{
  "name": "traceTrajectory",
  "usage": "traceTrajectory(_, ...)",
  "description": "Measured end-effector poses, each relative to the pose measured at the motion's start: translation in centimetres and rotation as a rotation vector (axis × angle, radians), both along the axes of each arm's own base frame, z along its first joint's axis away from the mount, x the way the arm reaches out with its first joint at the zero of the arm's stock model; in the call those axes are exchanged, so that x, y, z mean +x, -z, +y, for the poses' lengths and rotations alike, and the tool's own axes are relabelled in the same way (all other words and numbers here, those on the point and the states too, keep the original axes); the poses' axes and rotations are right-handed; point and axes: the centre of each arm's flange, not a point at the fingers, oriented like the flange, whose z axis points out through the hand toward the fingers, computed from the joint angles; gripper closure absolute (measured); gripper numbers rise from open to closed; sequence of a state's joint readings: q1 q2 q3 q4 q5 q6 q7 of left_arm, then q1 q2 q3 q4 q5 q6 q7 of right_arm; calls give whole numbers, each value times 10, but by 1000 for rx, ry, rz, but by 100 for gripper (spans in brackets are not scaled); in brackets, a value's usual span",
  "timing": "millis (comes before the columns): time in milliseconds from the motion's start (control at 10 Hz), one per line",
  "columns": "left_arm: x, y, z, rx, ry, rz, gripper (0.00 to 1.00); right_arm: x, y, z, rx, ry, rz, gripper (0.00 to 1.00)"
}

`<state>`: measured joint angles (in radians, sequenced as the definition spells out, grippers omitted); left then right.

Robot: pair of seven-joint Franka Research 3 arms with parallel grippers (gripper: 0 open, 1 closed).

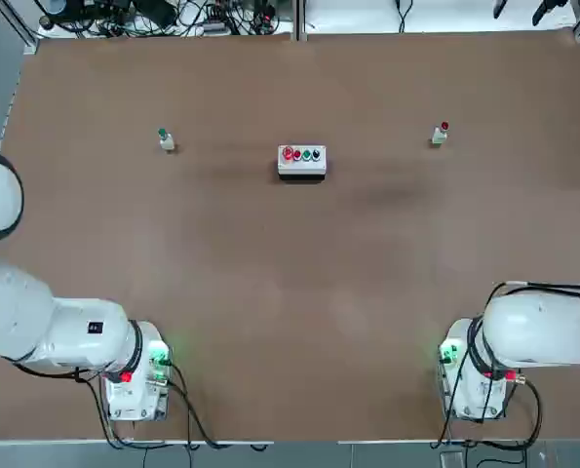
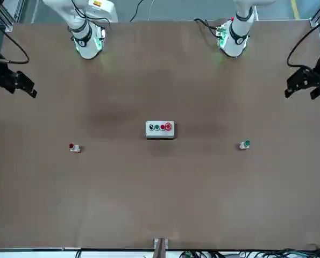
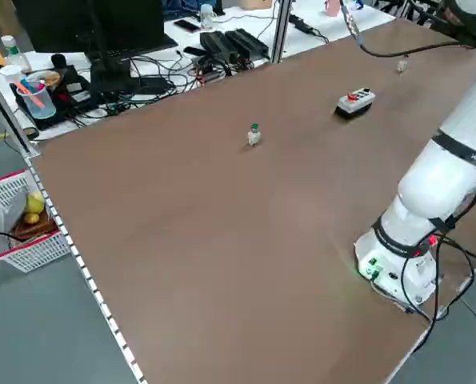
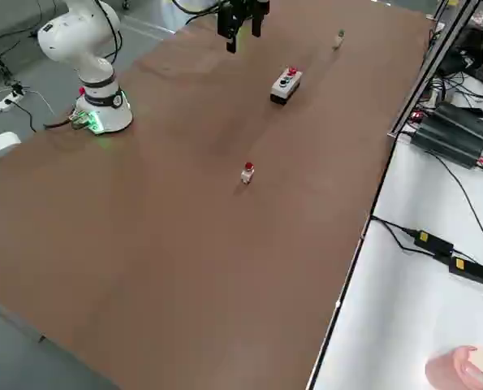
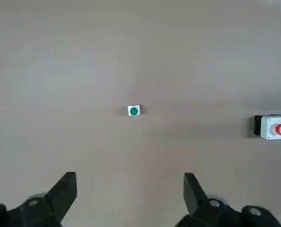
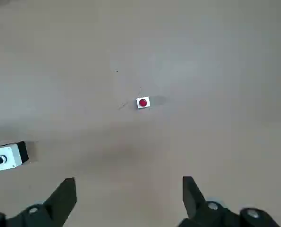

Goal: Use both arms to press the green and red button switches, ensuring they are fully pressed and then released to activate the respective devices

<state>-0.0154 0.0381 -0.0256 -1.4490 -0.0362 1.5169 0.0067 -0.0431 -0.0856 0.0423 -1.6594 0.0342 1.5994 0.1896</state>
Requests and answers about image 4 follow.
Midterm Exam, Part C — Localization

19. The black power adapter yellow label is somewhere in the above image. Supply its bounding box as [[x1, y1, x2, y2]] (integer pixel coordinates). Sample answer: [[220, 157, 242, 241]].
[[447, 254, 483, 285], [412, 228, 455, 258]]

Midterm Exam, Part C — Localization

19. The brown base cable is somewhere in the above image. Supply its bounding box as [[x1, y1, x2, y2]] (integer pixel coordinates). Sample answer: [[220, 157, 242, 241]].
[[43, 116, 80, 131]]

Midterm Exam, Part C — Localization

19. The black finned power supply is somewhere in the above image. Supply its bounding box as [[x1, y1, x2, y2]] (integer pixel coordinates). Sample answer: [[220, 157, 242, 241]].
[[410, 119, 483, 170], [430, 101, 483, 141]]

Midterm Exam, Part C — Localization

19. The white power strip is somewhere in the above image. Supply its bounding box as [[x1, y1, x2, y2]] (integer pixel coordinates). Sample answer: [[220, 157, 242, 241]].
[[0, 90, 27, 113]]

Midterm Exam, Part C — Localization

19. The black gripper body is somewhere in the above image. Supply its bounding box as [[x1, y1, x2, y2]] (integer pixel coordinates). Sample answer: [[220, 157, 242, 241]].
[[220, 0, 270, 15]]

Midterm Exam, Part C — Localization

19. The black power supply cable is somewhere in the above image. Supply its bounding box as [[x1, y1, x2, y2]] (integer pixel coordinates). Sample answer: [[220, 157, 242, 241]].
[[426, 149, 483, 262]]

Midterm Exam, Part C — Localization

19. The grey control box with buttons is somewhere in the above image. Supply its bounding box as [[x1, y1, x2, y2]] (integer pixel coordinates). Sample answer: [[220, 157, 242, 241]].
[[270, 66, 304, 108]]

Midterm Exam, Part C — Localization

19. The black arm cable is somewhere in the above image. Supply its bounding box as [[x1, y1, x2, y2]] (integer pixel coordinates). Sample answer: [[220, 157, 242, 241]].
[[94, 0, 124, 66]]

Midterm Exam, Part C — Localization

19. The black adapter cable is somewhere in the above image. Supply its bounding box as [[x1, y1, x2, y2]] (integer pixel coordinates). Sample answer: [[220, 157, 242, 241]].
[[370, 216, 420, 254]]

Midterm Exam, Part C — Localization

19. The pink plastic container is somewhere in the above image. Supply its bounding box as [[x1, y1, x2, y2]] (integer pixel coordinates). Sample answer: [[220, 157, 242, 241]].
[[424, 344, 483, 390]]

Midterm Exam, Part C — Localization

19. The red button switch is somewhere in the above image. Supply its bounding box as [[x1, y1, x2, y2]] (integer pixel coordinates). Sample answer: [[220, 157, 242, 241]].
[[240, 161, 257, 186]]

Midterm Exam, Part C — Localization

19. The aluminium frame post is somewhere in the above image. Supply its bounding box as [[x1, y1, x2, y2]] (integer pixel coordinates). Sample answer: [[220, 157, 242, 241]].
[[386, 0, 482, 139]]

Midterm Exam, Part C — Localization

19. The black power strip cable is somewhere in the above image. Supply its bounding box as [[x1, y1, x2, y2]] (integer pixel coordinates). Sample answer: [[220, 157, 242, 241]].
[[11, 97, 38, 134]]

